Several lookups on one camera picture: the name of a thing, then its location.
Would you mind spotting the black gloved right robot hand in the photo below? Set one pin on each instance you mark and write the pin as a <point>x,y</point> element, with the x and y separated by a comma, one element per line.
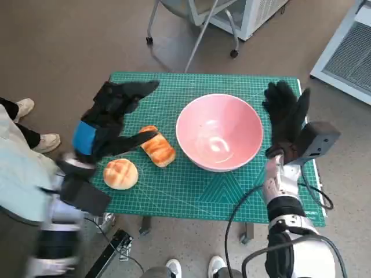
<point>285,121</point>

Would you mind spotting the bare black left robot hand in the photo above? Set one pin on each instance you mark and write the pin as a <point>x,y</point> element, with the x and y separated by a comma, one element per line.
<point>107,127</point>

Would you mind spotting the round toy bread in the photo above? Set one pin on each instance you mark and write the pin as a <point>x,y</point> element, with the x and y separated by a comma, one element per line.
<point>120,173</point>

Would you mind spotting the rectangular toy bread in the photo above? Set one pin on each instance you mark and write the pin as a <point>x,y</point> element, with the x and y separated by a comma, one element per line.
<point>159,152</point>

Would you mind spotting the pink bowl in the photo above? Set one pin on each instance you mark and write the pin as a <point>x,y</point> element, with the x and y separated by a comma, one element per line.
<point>220,136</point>

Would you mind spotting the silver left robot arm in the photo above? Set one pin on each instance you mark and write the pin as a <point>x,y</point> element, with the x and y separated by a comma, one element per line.
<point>55,240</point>

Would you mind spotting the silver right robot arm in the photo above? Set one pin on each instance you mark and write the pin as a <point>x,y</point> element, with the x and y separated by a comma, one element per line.
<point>290,208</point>

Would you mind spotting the grey office chair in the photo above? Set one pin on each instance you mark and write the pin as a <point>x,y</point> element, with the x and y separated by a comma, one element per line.
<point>234,53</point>

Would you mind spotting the white unit with grey grille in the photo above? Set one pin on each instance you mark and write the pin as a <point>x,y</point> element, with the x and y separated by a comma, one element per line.
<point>347,58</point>

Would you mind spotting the silver metal table foot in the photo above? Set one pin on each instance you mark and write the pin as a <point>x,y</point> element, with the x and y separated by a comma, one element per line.
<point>106,222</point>

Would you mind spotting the green cutting mat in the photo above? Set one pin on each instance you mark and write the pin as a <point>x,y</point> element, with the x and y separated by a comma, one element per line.
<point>179,197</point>

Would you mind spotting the person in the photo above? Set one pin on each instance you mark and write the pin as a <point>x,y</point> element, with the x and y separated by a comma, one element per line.
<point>174,266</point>
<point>17,173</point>

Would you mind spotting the metal table leg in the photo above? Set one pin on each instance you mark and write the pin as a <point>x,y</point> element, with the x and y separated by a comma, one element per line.
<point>247,233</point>
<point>145,226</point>

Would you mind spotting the white cabinet with grille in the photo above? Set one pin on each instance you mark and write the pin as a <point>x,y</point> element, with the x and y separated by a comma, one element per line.
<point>255,20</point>

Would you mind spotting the black metal stand bar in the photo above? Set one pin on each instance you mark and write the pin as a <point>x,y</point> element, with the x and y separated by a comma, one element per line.
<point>116,246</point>

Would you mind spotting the grey metal pole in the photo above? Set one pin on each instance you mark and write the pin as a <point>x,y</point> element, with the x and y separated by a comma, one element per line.
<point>201,32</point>

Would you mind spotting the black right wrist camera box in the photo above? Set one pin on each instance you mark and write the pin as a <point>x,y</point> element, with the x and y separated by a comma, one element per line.
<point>319,139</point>

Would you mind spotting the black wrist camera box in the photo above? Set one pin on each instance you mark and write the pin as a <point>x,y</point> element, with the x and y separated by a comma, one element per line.
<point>319,139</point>
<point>84,197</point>

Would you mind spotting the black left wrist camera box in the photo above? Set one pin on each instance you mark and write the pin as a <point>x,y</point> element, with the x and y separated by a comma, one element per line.
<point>84,197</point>

